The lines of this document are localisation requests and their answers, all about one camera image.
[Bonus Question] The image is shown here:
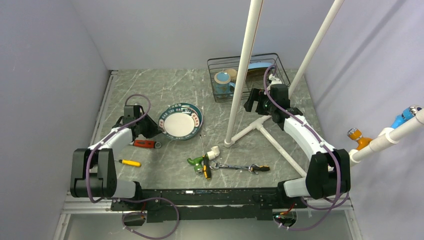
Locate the blue plate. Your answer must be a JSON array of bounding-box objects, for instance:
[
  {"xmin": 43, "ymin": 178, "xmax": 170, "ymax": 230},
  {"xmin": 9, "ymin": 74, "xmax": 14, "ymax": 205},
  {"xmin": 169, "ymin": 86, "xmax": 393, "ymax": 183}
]
[{"xmin": 247, "ymin": 62, "xmax": 275, "ymax": 71}]

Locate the green rimmed white plate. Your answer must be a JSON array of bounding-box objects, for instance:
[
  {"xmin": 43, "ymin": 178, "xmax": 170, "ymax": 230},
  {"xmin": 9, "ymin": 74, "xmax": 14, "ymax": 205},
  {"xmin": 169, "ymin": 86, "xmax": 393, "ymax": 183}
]
[{"xmin": 157, "ymin": 102, "xmax": 204, "ymax": 141}]

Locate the white ceramic bowl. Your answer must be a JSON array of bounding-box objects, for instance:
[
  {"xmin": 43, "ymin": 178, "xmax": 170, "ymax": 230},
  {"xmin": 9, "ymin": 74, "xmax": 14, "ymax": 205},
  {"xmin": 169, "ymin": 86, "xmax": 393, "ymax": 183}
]
[{"xmin": 226, "ymin": 68, "xmax": 238, "ymax": 83}]

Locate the blue butterfly mug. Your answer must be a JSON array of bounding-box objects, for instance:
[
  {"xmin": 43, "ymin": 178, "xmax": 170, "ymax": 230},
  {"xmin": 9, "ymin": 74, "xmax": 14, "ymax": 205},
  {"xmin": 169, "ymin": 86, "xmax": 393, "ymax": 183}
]
[{"xmin": 214, "ymin": 71, "xmax": 235, "ymax": 99}]

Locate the yellow brown patterned plate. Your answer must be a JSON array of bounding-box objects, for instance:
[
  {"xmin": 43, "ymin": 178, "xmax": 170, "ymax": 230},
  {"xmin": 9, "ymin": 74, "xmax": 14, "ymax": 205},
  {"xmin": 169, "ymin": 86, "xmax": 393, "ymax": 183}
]
[{"xmin": 245, "ymin": 68, "xmax": 270, "ymax": 86}]

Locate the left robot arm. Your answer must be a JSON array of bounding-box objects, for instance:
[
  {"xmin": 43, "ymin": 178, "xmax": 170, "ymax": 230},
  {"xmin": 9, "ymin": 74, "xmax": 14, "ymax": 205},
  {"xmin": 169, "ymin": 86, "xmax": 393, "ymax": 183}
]
[{"xmin": 70, "ymin": 105, "xmax": 161, "ymax": 210}]

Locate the white pvc elbow fitting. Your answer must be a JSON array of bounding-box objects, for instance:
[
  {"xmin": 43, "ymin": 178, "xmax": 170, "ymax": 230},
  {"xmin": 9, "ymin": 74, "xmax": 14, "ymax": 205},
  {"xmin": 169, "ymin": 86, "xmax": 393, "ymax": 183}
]
[{"xmin": 206, "ymin": 146, "xmax": 220, "ymax": 160}]

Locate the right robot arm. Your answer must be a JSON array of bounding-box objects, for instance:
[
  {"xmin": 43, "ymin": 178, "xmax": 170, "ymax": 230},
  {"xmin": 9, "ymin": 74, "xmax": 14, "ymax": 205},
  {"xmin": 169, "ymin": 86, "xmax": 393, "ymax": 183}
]
[{"xmin": 243, "ymin": 84, "xmax": 351, "ymax": 208}]

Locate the small yellow screwdriver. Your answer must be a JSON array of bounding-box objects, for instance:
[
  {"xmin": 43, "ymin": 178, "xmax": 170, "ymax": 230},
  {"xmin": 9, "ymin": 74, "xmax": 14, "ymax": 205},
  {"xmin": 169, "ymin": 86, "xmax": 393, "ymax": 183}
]
[{"xmin": 118, "ymin": 159, "xmax": 142, "ymax": 168}]

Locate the green pipe fitting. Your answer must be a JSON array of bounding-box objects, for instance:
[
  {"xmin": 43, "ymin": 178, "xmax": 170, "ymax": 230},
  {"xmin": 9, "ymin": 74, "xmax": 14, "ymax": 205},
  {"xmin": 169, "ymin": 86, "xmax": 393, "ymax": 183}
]
[{"xmin": 187, "ymin": 156, "xmax": 204, "ymax": 174}]

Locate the black yellow screwdriver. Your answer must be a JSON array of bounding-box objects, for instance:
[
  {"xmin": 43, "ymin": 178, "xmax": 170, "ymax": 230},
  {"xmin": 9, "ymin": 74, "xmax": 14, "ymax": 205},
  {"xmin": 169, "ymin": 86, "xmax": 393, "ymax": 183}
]
[{"xmin": 199, "ymin": 134, "xmax": 212, "ymax": 180}]

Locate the steel ratchet wrench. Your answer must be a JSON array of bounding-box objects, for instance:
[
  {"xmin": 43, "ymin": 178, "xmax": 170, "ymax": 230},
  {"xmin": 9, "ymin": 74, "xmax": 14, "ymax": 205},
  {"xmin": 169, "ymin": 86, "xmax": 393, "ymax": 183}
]
[{"xmin": 209, "ymin": 161, "xmax": 271, "ymax": 174}]

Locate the orange valve knob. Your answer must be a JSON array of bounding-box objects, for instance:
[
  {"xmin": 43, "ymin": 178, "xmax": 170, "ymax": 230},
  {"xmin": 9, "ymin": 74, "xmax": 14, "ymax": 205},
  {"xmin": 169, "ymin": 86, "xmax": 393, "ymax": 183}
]
[{"xmin": 347, "ymin": 128, "xmax": 373, "ymax": 151}]

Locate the blue valve knob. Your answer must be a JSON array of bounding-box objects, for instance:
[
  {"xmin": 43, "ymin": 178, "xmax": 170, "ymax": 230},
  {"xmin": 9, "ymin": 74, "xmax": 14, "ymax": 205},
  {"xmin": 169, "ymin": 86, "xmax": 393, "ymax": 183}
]
[{"xmin": 390, "ymin": 104, "xmax": 423, "ymax": 129}]

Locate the red handled adjustable wrench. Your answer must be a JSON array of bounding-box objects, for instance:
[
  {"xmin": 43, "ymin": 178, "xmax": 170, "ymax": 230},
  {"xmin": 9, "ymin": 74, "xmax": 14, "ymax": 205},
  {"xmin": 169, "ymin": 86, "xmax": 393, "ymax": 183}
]
[{"xmin": 132, "ymin": 140, "xmax": 162, "ymax": 149}]

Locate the black wire dish rack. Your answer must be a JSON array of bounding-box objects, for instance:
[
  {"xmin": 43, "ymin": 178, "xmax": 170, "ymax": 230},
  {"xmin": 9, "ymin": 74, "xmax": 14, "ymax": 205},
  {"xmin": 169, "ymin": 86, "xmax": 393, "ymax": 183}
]
[{"xmin": 206, "ymin": 52, "xmax": 292, "ymax": 104}]

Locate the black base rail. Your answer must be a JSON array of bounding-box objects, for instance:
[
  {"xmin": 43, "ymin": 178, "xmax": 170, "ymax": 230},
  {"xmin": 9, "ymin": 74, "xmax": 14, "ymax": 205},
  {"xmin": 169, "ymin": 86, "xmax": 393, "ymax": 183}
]
[{"xmin": 111, "ymin": 187, "xmax": 306, "ymax": 223}]

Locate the white pvc pipe frame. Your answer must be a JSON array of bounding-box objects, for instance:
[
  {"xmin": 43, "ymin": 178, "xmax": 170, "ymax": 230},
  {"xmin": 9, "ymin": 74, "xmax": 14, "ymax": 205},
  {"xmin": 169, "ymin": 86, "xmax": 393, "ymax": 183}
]
[{"xmin": 224, "ymin": 0, "xmax": 424, "ymax": 177}]

